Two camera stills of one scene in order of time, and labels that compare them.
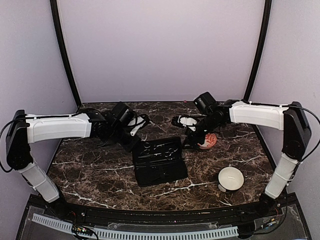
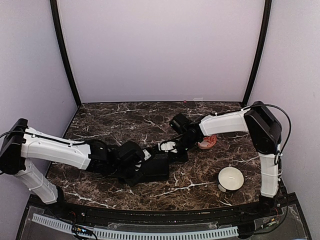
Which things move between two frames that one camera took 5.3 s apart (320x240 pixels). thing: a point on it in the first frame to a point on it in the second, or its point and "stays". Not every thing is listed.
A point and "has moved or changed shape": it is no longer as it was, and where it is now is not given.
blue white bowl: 230,179 stays
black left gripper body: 118,134 to 122,171
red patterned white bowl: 210,140 stays
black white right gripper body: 208,123 to 187,143
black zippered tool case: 159,160 has moved or changed shape
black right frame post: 267,16 stays
